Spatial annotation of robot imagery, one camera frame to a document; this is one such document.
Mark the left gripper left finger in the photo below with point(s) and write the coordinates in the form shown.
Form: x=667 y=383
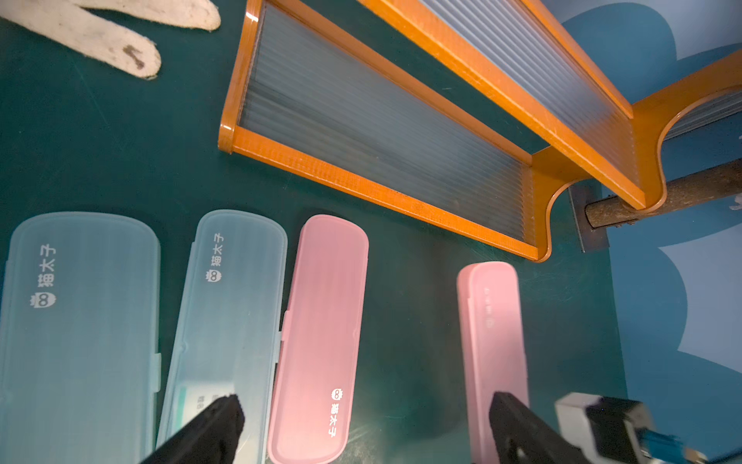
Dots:
x=211 y=437

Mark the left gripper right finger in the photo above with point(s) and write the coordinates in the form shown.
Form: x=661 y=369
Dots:
x=522 y=437

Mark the pink pencil case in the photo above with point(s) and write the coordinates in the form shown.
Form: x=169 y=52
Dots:
x=493 y=347
x=316 y=373

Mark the right blue pencil case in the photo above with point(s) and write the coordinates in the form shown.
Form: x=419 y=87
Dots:
x=228 y=338

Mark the blue pencil case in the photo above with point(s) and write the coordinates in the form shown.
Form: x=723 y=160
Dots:
x=80 y=366
x=228 y=338

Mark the left blue pencil case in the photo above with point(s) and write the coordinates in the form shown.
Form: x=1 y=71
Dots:
x=80 y=366

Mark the orange three-tier shelf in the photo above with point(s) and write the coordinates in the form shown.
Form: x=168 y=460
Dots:
x=307 y=97

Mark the white cotton work glove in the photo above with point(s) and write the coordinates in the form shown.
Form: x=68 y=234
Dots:
x=73 y=24

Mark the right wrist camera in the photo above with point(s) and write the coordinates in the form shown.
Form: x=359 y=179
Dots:
x=616 y=430

